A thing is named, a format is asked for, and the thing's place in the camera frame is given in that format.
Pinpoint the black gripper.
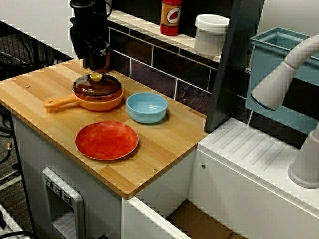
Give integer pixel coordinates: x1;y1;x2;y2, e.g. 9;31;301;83
81;39;111;73

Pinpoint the brown glass lid yellow knob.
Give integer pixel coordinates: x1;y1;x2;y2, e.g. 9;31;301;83
71;72;123;99

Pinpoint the light blue bowl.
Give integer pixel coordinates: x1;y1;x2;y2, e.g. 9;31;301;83
126;92;168;124

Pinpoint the orange toy frying pan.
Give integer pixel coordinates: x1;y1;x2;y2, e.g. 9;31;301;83
44;87;125;113

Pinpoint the white kitchen shelf ledge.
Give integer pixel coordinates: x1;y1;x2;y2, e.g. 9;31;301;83
107;9;222;63

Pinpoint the red orange plate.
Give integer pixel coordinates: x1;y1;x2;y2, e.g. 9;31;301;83
75;120;140;161

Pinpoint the red sauce bottle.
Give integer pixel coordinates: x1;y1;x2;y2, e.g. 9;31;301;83
159;0;183;37

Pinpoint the white kitchen cabinet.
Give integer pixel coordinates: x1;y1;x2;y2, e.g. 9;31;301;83
10;112;125;239

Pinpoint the white lidded container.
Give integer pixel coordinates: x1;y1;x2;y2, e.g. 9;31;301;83
193;13;230;57

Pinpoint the white dispenser panel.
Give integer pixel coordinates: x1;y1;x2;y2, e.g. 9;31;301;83
41;166;86;239

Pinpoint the teal plastic bin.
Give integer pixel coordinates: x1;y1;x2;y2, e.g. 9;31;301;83
244;26;319;136

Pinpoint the grey toy faucet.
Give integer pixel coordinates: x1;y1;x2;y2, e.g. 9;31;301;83
250;33;319;189

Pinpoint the brown cardboard sheet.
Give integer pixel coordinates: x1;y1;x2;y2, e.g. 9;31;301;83
165;200;248;239

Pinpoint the white toy sink unit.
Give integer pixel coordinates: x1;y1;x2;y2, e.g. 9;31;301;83
121;117;319;239

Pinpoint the black wire mesh rack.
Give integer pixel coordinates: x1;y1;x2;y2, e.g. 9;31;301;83
0;19;75;82

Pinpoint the dark grey kitchen post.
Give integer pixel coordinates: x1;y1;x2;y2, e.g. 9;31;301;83
203;0;266;134

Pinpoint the black cable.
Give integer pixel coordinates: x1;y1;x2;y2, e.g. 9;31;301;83
0;230;33;239

